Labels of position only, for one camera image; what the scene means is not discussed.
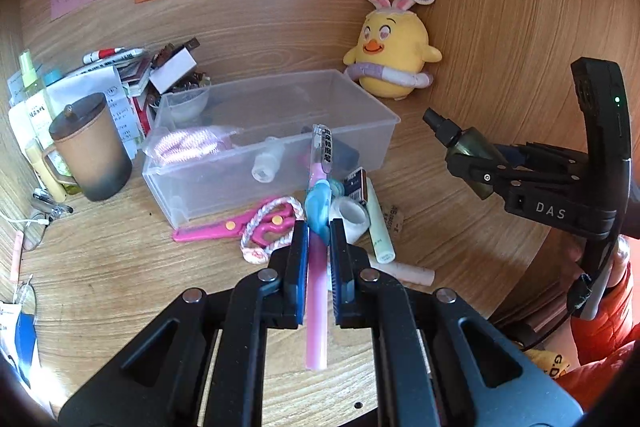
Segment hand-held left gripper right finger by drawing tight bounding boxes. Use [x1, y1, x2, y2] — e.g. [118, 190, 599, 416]
[329, 218, 585, 427]

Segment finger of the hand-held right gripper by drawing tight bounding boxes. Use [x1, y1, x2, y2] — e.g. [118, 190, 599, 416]
[445, 152, 583, 202]
[492, 141, 591, 172]

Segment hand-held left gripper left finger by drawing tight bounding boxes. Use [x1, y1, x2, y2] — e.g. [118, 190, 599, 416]
[59, 219, 308, 427]

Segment dark green spray bottle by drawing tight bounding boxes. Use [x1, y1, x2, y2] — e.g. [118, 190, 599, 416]
[422, 108, 506, 200]

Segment white tape roll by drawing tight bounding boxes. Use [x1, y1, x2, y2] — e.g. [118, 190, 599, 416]
[330, 197, 370, 244]

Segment light green highlighter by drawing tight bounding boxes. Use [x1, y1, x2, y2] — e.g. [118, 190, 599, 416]
[365, 177, 396, 264]

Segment pink white braided cord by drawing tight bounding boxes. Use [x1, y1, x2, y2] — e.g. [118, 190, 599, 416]
[240, 194, 306, 265]

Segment black blue small carton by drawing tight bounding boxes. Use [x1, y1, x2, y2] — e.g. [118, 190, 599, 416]
[344, 167, 371, 208]

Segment pink scissors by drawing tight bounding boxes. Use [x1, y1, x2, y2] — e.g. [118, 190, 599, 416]
[172, 196, 296, 248]

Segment clear plastic storage box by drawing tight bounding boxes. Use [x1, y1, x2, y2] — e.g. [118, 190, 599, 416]
[142, 68, 402, 230]

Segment person's right forearm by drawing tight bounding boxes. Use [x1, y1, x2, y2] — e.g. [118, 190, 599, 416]
[530, 262, 636, 413]

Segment small white bottle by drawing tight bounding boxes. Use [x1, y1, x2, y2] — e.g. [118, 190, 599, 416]
[251, 138, 286, 182]

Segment yellow chick plush toy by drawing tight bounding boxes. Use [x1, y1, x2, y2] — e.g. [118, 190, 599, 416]
[342, 0, 443, 102]

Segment pink cloth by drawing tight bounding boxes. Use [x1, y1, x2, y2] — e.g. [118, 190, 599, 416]
[145, 127, 236, 165]

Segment clear bowl of beads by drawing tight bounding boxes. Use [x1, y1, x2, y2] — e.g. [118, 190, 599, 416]
[159, 72, 213, 124]

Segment brown cup with lid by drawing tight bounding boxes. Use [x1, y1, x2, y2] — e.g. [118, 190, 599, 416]
[41, 93, 133, 202]

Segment white cardboard box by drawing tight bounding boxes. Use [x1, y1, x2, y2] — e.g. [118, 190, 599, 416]
[149, 49, 197, 92]

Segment white paper sheets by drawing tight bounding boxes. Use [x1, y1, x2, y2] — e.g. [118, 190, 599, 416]
[50, 66, 137, 160]

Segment stack of books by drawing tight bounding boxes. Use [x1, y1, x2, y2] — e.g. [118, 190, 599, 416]
[117, 54, 161, 138]

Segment pale yellow tube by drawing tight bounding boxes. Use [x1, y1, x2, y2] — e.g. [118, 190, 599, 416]
[25, 139, 67, 202]

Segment blue white packet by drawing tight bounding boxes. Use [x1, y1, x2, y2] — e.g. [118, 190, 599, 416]
[0, 302, 43, 388]

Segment red white marker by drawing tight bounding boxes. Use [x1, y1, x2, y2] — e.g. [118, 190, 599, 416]
[82, 48, 146, 64]

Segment pale green spray bottle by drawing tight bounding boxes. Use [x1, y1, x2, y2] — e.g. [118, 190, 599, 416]
[19, 50, 56, 142]

